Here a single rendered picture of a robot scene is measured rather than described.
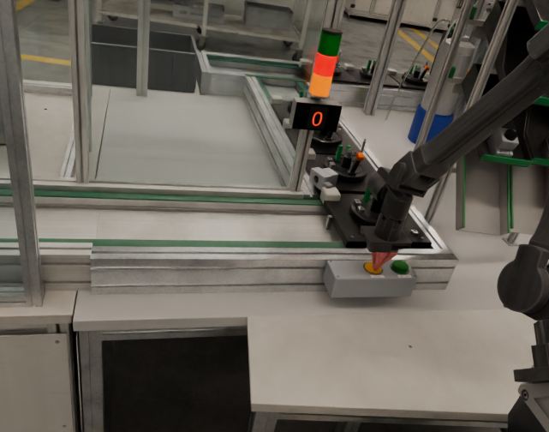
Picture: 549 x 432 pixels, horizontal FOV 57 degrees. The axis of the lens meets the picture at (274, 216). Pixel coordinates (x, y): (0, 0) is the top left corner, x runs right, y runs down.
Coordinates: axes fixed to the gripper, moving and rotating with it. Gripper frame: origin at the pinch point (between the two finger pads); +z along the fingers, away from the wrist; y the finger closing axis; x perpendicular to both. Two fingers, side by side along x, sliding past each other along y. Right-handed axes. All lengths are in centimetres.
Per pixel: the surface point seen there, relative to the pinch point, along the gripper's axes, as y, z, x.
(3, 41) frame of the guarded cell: 75, -42, -1
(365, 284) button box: 2.6, 3.2, 2.5
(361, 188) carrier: -10.8, 0.2, -38.0
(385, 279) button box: -2.2, 1.7, 2.5
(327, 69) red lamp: 10.6, -35.6, -31.6
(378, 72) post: -50, -10, -129
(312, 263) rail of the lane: 13.8, 2.8, -4.4
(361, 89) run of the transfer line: -49, 2, -140
